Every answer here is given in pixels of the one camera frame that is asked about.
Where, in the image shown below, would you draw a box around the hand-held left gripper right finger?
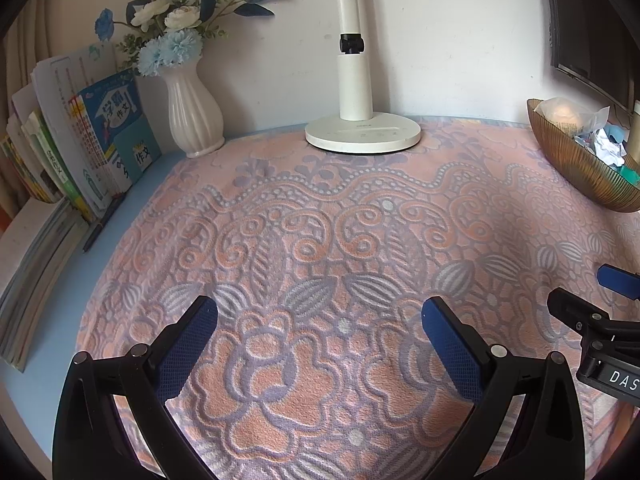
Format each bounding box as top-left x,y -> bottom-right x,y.
421,296 -> 586,480

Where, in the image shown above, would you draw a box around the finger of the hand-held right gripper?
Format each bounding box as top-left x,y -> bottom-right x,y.
596,263 -> 640,303
546,287 -> 640,347

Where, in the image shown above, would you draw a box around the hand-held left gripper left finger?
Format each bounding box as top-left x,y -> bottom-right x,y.
51,295 -> 219,480

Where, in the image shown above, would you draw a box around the brown ribbed bowl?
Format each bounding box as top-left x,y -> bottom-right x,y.
526,98 -> 640,212

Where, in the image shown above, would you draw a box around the dark pen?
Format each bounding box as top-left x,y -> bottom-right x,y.
82,195 -> 126,253

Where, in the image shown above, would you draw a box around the pink floral printed blanket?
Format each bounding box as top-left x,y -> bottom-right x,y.
75,116 -> 640,480

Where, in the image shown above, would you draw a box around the stack of flat books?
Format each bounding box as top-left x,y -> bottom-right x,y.
0,195 -> 91,373

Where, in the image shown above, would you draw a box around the row of upright books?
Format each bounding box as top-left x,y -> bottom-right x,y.
0,42 -> 163,221

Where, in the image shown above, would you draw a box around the white ribbed vase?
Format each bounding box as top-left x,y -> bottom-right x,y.
159,57 -> 226,158

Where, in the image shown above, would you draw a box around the black monitor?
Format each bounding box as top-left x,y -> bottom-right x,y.
542,0 -> 640,111

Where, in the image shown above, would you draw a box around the white desk lamp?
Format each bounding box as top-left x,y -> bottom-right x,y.
305,0 -> 423,155

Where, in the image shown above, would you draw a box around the blue white artificial flowers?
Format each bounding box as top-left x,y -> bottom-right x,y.
95,0 -> 281,78

